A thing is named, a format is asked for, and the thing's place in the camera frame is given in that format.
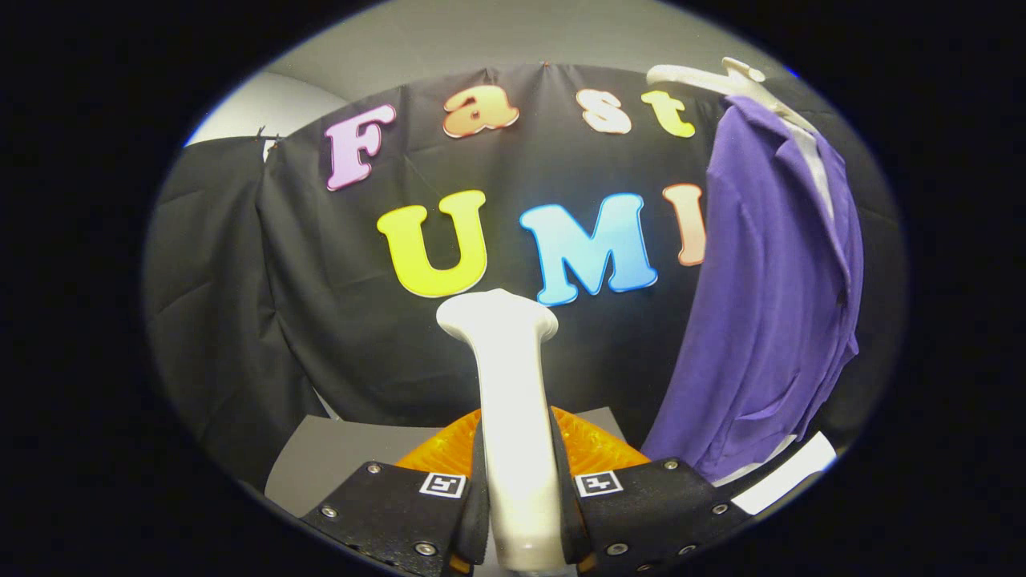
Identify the white plastic clothes hanger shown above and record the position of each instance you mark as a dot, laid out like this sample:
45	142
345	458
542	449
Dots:
697	78

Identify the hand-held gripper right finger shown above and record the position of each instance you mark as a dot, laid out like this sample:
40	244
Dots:
565	521

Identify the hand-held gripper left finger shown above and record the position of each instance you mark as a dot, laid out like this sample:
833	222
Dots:
479	521

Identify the grey garment steamer base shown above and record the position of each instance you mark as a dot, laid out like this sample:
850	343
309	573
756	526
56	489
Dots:
337	457

